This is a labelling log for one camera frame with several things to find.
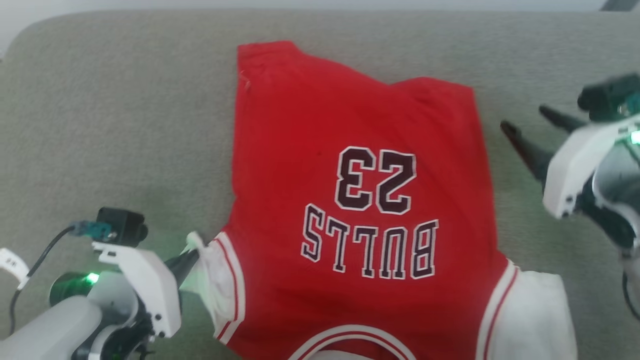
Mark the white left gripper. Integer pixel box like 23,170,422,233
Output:
92,242,201,339

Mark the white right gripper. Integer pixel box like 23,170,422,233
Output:
499,104,640,219

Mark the red and white basketball jersey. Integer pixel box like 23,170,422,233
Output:
180,40,579,360

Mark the grey metal bar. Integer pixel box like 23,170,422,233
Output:
600,0,640,12

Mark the grey-green fabric sofa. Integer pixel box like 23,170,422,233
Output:
0,9,640,360

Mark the black left cable teal plug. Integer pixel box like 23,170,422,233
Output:
8,221,114,336

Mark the white cable label tag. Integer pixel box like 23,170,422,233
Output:
0,248,30,290

